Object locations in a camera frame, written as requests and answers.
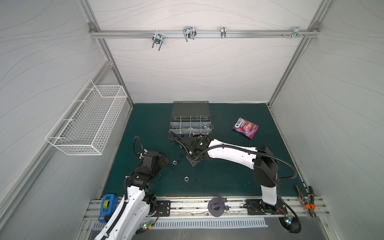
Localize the purple Fox's candy bag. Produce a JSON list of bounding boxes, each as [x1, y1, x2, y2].
[[233, 118, 259, 139]]

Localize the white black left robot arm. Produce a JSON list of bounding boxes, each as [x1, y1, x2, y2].
[[95, 151, 170, 240]]

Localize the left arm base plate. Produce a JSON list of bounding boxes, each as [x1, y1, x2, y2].
[[148, 201, 171, 217]]

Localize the white wire basket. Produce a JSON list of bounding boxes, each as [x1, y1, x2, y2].
[[45, 80, 128, 156]]

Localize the grey plastic organizer box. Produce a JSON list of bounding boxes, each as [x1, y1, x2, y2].
[[169, 101, 213, 140]]

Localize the orange handled pliers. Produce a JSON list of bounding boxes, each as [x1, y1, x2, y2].
[[295, 185, 317, 218]]

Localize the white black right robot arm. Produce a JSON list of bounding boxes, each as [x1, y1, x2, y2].
[[172, 135, 298, 207]]

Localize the black round cap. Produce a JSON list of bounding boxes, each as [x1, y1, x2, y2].
[[208, 196, 230, 218]]

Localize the metal bracket clip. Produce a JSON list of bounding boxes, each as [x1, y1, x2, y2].
[[221, 27, 227, 39]]

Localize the aluminium crossbar rail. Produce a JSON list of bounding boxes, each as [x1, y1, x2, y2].
[[90, 28, 321, 39]]

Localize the metal u-bolt clamp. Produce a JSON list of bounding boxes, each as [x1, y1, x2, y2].
[[183, 27, 197, 42], [152, 33, 164, 51]]

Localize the blue tape dispenser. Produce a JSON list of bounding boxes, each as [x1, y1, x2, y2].
[[98, 194, 118, 223]]

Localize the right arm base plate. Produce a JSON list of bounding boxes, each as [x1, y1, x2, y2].
[[243, 199, 288, 216]]

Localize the metal bracket with screws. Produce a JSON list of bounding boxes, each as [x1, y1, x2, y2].
[[282, 27, 309, 39]]

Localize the white slotted cable duct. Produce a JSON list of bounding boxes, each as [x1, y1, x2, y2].
[[151, 217, 268, 230]]

